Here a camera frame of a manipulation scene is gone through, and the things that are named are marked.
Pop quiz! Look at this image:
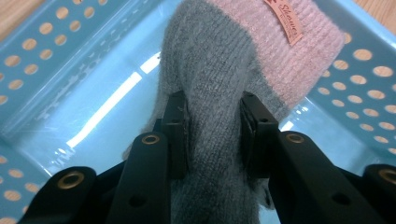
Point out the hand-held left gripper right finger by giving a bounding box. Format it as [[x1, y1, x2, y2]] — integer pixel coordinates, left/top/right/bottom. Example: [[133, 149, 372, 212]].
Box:
[[240, 91, 388, 224]]

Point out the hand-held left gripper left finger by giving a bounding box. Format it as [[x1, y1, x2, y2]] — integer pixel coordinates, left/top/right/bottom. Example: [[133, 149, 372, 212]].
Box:
[[106, 90, 191, 224]]

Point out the blue plastic basket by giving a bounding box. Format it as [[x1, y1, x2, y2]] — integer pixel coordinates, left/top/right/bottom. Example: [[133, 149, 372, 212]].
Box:
[[0, 0, 396, 224]]

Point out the grey pink glove with label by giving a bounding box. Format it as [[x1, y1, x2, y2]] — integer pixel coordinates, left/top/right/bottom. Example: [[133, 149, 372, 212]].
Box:
[[121, 0, 347, 224]]

